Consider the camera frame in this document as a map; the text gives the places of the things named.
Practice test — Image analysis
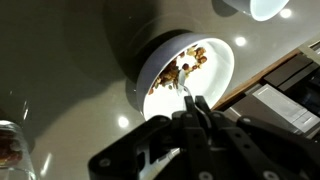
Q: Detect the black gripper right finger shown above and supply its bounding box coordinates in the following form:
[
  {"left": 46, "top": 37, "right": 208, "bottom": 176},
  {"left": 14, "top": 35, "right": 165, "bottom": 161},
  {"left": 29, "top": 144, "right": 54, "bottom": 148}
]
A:
[{"left": 194, "top": 94, "right": 320, "bottom": 180}]

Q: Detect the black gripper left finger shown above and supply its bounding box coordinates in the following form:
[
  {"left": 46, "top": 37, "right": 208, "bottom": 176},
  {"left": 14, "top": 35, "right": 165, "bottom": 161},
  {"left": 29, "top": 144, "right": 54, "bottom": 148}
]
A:
[{"left": 88, "top": 94, "right": 214, "bottom": 180}]

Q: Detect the large white bowl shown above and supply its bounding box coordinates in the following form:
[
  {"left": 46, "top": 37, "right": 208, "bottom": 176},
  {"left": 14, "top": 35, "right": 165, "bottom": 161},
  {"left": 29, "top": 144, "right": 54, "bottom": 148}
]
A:
[{"left": 135, "top": 32, "right": 236, "bottom": 122}]

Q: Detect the small white bowl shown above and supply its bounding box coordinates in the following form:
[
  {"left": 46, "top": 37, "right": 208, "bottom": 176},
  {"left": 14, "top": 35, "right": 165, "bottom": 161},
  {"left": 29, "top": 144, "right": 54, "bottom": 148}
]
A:
[{"left": 222, "top": 0, "right": 290, "bottom": 22}]

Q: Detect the pale wooden chair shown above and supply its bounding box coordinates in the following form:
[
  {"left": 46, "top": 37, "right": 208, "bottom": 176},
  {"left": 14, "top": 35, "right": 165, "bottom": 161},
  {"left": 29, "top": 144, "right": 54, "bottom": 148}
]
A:
[{"left": 229, "top": 83, "right": 320, "bottom": 139}]

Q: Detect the mixed nuts pile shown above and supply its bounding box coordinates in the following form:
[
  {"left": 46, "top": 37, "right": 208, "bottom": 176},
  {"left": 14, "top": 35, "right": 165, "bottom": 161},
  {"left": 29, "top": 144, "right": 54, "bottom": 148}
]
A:
[{"left": 147, "top": 45, "right": 208, "bottom": 96}]

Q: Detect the clear drinking glass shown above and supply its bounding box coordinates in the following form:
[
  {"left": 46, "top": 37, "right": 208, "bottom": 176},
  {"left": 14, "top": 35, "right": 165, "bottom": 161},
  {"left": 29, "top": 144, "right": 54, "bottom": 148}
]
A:
[{"left": 0, "top": 119, "right": 38, "bottom": 180}]

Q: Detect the small brown nut portion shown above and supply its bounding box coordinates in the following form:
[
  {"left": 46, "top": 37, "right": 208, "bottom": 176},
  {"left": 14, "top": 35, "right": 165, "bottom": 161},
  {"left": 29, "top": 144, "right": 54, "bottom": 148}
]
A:
[{"left": 0, "top": 129, "right": 24, "bottom": 167}]

